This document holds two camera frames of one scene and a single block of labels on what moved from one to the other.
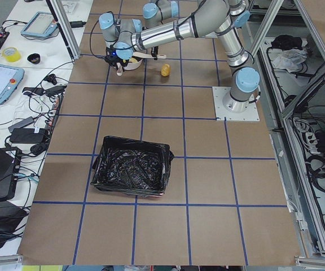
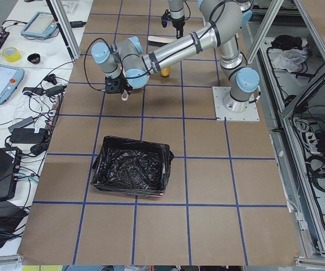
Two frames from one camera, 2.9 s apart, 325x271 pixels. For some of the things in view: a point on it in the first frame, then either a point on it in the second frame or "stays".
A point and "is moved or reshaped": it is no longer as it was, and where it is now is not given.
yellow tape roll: x=12 y=54 stays
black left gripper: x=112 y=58 to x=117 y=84
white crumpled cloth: x=291 y=60 stays
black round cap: x=34 y=58 stays
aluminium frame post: x=65 y=26 stays
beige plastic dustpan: x=140 y=56 is moved or reshaped
